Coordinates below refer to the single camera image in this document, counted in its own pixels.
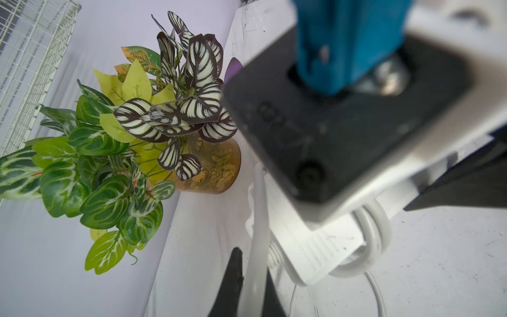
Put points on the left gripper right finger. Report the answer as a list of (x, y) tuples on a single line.
[(272, 306)]

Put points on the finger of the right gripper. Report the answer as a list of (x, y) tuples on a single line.
[(477, 181)]

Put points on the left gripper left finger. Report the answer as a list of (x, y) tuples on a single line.
[(226, 302)]

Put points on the white power strip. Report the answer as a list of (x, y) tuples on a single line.
[(349, 243)]

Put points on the artificial plant in amber vase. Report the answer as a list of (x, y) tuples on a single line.
[(156, 127)]

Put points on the purple pink spatula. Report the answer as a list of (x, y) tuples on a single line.
[(233, 68)]

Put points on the white wire wall basket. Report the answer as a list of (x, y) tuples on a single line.
[(34, 38)]

